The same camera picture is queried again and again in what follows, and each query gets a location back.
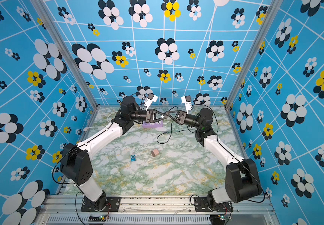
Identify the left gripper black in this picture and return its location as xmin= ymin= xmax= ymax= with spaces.
xmin=130 ymin=109 xmax=167 ymax=125

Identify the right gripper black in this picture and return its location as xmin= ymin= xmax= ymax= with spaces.
xmin=167 ymin=112 xmax=203 ymax=132

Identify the purple power strip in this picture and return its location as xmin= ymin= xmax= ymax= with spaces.
xmin=142 ymin=121 xmax=164 ymax=128

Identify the black usb charging cable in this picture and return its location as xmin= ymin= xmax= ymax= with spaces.
xmin=156 ymin=105 xmax=208 ymax=144

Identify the pink usb charger cube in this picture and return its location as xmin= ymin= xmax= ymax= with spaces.
xmin=151 ymin=149 xmax=160 ymax=157

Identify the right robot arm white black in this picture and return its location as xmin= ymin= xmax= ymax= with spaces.
xmin=165 ymin=108 xmax=263 ymax=211

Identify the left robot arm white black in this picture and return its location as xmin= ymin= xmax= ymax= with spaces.
xmin=60 ymin=96 xmax=167 ymax=211

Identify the right green circuit board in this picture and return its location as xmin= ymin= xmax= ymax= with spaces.
xmin=210 ymin=215 xmax=227 ymax=225

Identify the green circuit board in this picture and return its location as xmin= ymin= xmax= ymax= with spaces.
xmin=210 ymin=215 xmax=227 ymax=225
xmin=88 ymin=215 xmax=109 ymax=223

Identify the left green circuit board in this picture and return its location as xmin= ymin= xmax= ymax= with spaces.
xmin=88 ymin=215 xmax=109 ymax=223

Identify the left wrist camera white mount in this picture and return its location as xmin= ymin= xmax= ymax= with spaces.
xmin=144 ymin=93 xmax=158 ymax=111

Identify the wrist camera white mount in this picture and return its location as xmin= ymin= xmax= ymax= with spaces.
xmin=144 ymin=93 xmax=158 ymax=111
xmin=181 ymin=96 xmax=193 ymax=114

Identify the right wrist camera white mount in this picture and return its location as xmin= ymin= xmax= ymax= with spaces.
xmin=181 ymin=96 xmax=193 ymax=114

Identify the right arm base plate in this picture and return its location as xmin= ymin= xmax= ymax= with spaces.
xmin=191 ymin=196 xmax=233 ymax=213

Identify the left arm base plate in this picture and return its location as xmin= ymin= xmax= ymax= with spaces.
xmin=81 ymin=196 xmax=122 ymax=212

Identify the aluminium front rail frame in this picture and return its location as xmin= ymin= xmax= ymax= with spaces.
xmin=35 ymin=196 xmax=280 ymax=225

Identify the right aluminium corner post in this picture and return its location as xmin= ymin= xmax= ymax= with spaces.
xmin=225 ymin=0 xmax=283 ymax=110

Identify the aluminium corner post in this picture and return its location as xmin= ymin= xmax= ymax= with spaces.
xmin=225 ymin=0 xmax=283 ymax=110
xmin=31 ymin=1 xmax=98 ymax=110

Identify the left aluminium corner post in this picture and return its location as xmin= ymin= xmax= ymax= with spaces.
xmin=31 ymin=1 xmax=98 ymax=110

